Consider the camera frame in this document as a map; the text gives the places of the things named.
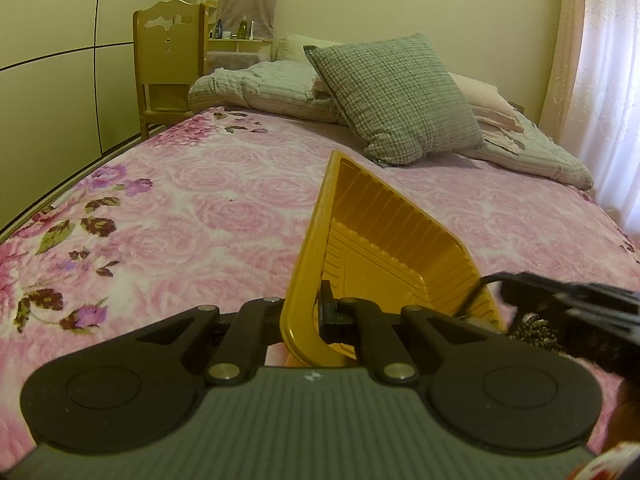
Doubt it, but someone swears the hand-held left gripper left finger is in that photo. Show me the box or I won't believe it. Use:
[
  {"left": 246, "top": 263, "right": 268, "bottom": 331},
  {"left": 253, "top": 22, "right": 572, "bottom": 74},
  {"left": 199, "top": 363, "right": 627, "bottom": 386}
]
[{"left": 135, "top": 296, "right": 287, "bottom": 387}]

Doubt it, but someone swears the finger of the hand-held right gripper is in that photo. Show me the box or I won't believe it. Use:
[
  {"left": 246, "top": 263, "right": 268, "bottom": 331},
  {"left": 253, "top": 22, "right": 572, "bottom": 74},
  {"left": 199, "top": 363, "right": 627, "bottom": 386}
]
[
  {"left": 492, "top": 271, "right": 640, "bottom": 322},
  {"left": 550, "top": 305, "right": 640, "bottom": 380}
]

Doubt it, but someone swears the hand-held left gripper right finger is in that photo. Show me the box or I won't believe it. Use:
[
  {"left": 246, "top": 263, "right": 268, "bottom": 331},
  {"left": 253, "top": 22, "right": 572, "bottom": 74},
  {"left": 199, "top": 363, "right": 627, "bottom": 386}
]
[{"left": 317, "top": 280, "right": 507, "bottom": 387}]

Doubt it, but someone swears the brown bead necklace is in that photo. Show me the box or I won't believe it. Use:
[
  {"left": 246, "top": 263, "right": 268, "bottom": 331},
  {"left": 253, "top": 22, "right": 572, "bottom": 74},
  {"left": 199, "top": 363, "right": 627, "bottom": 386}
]
[{"left": 510, "top": 312, "right": 563, "bottom": 356}]

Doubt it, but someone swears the yellow plastic tray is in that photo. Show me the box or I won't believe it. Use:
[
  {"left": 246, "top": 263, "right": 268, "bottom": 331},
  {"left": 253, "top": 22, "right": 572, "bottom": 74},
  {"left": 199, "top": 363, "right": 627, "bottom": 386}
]
[{"left": 280, "top": 150, "right": 507, "bottom": 368}]

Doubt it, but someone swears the red and white thing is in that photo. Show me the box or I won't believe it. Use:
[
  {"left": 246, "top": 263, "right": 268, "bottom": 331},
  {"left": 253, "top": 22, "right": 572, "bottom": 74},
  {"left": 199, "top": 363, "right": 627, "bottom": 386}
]
[{"left": 567, "top": 439, "right": 640, "bottom": 480}]

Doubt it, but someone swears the pink floral blanket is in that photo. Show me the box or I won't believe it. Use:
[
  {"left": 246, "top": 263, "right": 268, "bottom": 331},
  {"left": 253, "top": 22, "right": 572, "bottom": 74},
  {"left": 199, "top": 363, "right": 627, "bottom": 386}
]
[{"left": 0, "top": 105, "right": 640, "bottom": 466}]

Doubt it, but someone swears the folded pink blanket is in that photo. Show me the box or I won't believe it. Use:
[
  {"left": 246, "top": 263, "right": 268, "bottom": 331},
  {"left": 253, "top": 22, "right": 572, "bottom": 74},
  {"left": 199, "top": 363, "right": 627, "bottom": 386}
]
[{"left": 447, "top": 71, "right": 526, "bottom": 153}]

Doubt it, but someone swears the white lace curtain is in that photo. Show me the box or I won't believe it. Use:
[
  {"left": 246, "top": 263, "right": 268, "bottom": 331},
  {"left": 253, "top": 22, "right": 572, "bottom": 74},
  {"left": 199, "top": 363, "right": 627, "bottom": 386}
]
[{"left": 560, "top": 0, "right": 640, "bottom": 253}]

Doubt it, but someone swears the grey checked cushion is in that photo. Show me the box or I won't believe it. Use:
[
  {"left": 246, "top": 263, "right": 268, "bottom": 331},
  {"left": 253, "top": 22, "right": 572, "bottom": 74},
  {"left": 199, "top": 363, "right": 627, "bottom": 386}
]
[{"left": 303, "top": 33, "right": 485, "bottom": 167}]

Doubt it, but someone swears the grey striped quilt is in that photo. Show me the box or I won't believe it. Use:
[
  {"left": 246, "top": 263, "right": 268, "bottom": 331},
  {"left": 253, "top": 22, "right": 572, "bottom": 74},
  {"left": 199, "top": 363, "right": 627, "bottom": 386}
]
[{"left": 188, "top": 57, "right": 594, "bottom": 191}]

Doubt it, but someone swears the pink curtain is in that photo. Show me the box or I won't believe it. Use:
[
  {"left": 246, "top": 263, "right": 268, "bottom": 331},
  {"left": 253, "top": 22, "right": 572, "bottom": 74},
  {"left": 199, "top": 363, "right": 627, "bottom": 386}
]
[{"left": 537, "top": 0, "right": 601, "bottom": 141}]

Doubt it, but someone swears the white pillow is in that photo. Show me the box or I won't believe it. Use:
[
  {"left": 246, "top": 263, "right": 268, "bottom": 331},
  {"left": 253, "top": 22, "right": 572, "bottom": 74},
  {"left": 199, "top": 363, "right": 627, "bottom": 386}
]
[{"left": 272, "top": 35, "right": 346, "bottom": 63}]

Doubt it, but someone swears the wooden dresser shelf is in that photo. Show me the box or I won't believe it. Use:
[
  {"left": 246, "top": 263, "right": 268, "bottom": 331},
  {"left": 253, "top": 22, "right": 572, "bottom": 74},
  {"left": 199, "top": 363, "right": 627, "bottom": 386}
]
[{"left": 205, "top": 2, "right": 275, "bottom": 70}]

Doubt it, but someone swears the wooden chair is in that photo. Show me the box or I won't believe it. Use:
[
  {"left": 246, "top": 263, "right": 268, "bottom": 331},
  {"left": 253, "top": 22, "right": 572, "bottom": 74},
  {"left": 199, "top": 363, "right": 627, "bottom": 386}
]
[{"left": 132, "top": 0, "right": 208, "bottom": 141}]

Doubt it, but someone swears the cream wardrobe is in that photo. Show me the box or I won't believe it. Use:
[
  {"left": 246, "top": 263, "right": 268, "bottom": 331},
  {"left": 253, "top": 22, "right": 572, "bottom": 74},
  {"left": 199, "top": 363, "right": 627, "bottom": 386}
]
[{"left": 0, "top": 0, "right": 192, "bottom": 233}]

